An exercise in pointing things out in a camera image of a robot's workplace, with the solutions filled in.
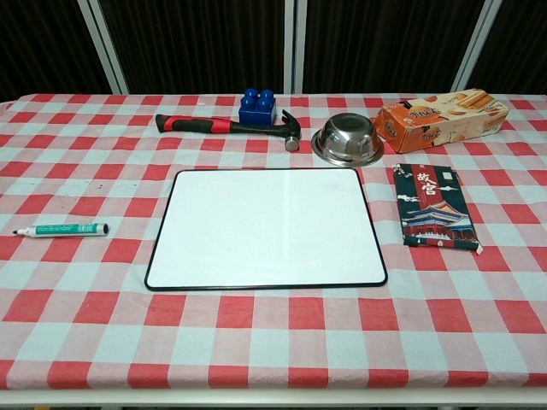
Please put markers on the green marker pen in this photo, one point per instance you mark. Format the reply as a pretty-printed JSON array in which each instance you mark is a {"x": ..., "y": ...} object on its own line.
[{"x": 64, "y": 230}]

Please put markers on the white drawing board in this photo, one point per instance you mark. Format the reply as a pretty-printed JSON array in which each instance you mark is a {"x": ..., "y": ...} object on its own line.
[{"x": 265, "y": 230}]

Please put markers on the red white checkered tablecloth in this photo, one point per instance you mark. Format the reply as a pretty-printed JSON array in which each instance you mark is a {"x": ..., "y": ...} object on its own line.
[{"x": 273, "y": 333}]

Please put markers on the blue building block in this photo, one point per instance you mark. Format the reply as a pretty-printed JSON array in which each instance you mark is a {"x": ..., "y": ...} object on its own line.
[{"x": 256, "y": 113}]

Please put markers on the stainless steel bowl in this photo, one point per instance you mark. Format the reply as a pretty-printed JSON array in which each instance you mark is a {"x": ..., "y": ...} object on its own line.
[{"x": 348, "y": 142}]

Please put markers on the red black claw hammer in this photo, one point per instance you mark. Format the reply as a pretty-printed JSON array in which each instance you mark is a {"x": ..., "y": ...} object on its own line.
[{"x": 201, "y": 124}]

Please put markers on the dark blue palace print packet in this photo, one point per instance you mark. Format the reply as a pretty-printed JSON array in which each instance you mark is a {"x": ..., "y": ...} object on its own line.
[{"x": 431, "y": 205}]

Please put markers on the orange biscuit box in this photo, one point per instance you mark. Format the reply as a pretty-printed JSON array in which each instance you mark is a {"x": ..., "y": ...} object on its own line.
[{"x": 427, "y": 124}]

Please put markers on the dark partition panel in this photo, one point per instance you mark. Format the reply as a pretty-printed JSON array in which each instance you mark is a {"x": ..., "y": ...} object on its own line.
[
  {"x": 38, "y": 47},
  {"x": 517, "y": 47},
  {"x": 196, "y": 42},
  {"x": 384, "y": 42}
]

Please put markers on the white partition post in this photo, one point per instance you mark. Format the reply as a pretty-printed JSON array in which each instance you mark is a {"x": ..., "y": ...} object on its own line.
[
  {"x": 107, "y": 51},
  {"x": 472, "y": 47},
  {"x": 294, "y": 47}
]

